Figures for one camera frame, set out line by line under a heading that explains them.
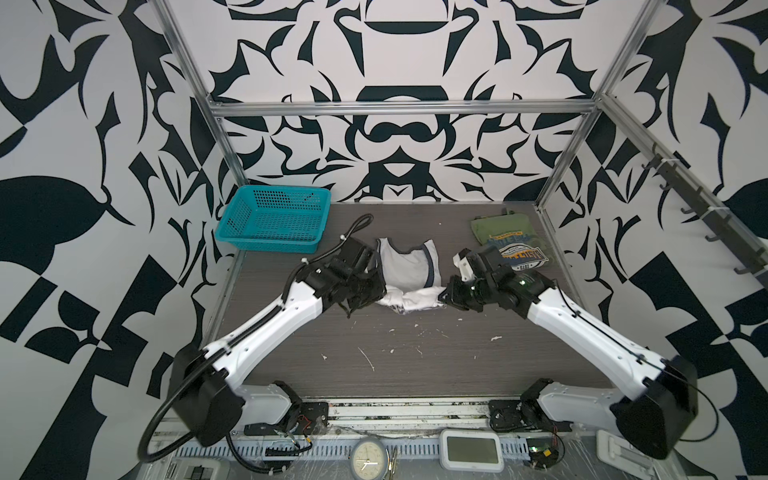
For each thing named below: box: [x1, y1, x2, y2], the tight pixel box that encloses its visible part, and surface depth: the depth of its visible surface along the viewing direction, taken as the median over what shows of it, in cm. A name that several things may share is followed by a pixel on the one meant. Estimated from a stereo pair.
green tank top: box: [471, 208, 553, 271], surface depth 110 cm
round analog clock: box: [350, 437, 388, 480], surface depth 67 cm
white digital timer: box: [439, 429, 504, 473], surface depth 69 cm
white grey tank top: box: [376, 237, 447, 315], surface depth 102 cm
